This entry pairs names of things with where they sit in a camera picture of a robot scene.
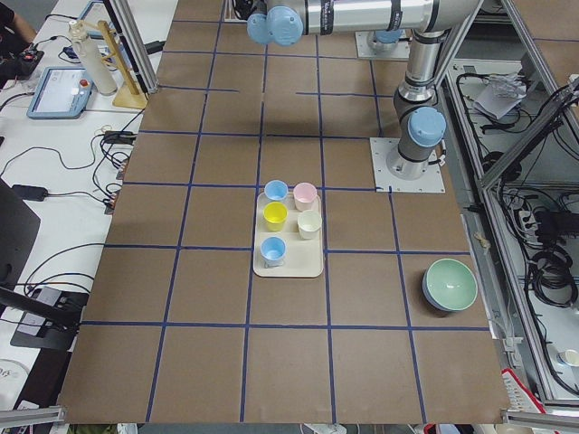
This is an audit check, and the green bowl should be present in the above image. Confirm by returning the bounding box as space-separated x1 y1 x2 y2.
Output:
428 259 478 312

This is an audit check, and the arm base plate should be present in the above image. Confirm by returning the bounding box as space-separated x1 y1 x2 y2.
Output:
355 30 412 61
370 137 445 193

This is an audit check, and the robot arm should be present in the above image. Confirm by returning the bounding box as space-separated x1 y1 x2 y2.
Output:
232 1 454 180
366 29 405 53

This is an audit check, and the wooden mug tree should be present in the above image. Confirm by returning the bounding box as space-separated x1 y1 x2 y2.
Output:
78 20 147 109

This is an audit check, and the blue bowl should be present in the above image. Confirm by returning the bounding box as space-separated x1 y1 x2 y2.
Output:
422 269 451 312

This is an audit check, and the cream plastic tray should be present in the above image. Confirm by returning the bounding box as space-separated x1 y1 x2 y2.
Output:
252 193 324 278

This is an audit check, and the blue teach pendant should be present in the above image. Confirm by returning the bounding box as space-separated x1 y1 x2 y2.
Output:
26 67 93 119

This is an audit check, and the pink plastic cup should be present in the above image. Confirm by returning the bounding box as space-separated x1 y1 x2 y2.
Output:
293 182 318 212

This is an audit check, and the cream plastic cup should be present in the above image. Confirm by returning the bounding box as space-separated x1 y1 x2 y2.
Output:
298 210 322 240

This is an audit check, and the black power adapter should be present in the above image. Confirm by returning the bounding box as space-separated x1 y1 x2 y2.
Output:
12 184 49 202

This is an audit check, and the beige water bottle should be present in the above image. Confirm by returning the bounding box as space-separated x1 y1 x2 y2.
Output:
69 20 118 96

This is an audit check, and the light blue plastic cup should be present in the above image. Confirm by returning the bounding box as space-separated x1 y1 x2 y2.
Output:
260 237 287 268

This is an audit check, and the yellow plastic cup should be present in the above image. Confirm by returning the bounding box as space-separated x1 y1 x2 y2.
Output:
262 202 289 231

